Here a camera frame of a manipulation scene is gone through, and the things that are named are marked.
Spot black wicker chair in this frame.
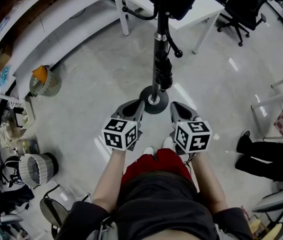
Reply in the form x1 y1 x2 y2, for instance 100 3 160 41
39 183 93 240

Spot white shelf unit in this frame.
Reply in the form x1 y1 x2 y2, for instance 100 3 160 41
0 0 123 103

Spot person's black shirt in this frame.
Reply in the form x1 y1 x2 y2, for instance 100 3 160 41
55 170 254 240

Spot wooden stool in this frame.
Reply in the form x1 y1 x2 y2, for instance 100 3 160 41
249 218 283 240

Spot blue plastic bag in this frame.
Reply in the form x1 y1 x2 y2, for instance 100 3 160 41
0 65 12 85

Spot person's red shorts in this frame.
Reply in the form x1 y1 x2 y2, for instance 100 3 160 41
119 148 195 188

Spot black mesh office chair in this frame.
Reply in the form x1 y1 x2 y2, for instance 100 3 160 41
216 0 273 48

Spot person's right forearm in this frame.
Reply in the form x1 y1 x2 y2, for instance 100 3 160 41
189 152 229 215

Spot cardboard box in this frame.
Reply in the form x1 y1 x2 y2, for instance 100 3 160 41
0 52 13 74

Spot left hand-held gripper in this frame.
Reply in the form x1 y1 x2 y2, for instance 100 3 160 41
101 99 146 152

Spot grey perforated basket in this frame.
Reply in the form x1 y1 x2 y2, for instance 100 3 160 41
29 67 62 98

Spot black coat rack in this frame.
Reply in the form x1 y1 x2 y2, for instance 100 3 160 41
121 0 184 115

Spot black umbrella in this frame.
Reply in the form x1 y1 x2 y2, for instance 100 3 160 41
154 49 174 93

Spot white table frame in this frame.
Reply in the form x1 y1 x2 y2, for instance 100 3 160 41
250 79 283 140

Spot person's left forearm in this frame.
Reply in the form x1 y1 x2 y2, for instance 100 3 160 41
91 148 128 214

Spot white open box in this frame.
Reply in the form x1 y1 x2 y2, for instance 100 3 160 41
8 98 36 130

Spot orange cloth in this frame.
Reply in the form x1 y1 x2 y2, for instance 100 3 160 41
31 64 50 81

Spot person's right white shoe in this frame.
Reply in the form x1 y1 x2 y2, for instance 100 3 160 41
161 136 175 150

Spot white table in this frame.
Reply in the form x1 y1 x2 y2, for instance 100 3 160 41
108 0 226 55

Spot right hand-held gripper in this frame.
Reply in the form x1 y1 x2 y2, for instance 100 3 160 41
169 101 213 156

